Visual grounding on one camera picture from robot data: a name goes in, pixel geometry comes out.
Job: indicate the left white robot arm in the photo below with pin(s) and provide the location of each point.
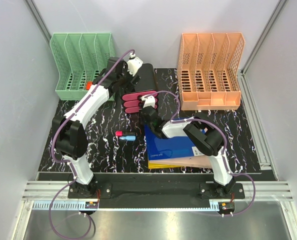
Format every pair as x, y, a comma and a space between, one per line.
69, 136

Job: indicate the black drawer cabinet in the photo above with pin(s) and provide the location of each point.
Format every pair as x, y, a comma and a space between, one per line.
145, 80

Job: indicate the pink top drawer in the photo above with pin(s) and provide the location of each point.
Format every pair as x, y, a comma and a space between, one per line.
136, 96

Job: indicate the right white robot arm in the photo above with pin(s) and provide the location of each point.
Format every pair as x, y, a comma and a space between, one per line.
211, 137

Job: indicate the yellow folder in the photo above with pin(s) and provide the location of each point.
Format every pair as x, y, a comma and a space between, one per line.
152, 165

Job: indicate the black pink-capped highlighter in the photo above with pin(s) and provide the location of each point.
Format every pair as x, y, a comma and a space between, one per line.
120, 133

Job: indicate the orange file organizer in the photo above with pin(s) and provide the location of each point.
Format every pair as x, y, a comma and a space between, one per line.
207, 71

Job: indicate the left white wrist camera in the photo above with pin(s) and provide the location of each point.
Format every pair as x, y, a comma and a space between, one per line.
134, 63

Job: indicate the blue folder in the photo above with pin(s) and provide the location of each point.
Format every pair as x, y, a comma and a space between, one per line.
159, 149

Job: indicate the red square eraser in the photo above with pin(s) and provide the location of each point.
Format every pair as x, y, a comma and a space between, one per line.
88, 85

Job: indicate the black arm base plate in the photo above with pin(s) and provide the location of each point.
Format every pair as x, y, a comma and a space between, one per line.
207, 191

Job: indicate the pink drawer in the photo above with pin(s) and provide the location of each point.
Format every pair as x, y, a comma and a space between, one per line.
136, 96
133, 104
132, 110

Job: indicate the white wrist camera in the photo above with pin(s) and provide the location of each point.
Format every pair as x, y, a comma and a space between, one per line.
134, 63
148, 101

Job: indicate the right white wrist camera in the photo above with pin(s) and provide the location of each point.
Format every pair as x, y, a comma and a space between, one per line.
148, 101

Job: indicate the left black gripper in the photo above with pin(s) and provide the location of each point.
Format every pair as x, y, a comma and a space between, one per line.
129, 86

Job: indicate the black marble desk mat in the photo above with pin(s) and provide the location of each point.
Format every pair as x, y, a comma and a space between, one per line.
108, 154

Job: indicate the blue highlighter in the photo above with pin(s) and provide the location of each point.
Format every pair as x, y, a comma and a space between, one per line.
127, 138

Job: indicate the aluminium frame rail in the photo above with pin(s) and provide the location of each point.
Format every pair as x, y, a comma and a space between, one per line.
264, 190

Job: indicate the pink bottom drawer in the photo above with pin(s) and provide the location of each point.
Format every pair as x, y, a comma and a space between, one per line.
132, 110

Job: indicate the pink folder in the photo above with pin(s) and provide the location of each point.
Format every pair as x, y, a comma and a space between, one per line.
196, 162

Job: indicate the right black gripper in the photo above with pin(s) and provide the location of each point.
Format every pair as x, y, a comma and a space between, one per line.
142, 120

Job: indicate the green file organizer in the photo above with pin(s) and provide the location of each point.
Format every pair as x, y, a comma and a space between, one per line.
79, 58

